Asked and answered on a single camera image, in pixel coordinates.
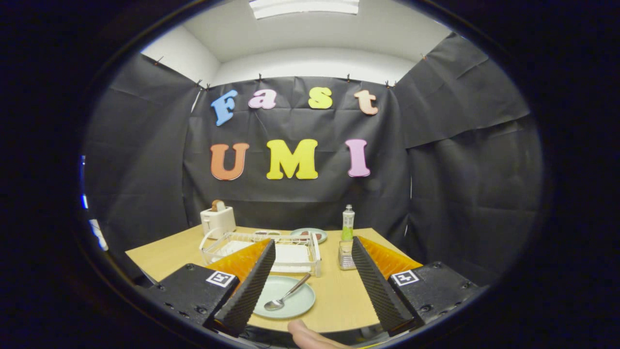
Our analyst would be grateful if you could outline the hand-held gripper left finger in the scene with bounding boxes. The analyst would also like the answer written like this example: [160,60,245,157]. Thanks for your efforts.
[138,238,277,337]

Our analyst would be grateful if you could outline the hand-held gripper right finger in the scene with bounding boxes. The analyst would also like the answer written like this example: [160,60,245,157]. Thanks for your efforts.
[351,236,487,337]

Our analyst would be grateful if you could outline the metal spoon brown handle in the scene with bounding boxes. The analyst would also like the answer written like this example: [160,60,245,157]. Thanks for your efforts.
[263,273,312,312]

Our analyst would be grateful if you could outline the green drink bottle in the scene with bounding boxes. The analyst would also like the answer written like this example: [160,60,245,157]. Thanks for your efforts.
[341,204,356,242]

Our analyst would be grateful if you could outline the white toaster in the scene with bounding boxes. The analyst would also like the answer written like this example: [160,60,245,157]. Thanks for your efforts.
[201,206,237,239]

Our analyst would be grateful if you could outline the white dish rack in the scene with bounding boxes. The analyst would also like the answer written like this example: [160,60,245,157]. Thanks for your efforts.
[199,228,323,278]

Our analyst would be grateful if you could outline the pale green plate with meat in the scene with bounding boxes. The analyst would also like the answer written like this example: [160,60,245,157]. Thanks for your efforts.
[290,227,328,244]

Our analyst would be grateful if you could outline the ceiling light panel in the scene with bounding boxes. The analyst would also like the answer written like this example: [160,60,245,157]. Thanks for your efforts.
[248,0,360,20]

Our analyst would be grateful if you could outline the small wire basket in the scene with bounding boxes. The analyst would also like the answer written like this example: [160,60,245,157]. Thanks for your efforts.
[338,240,358,270]

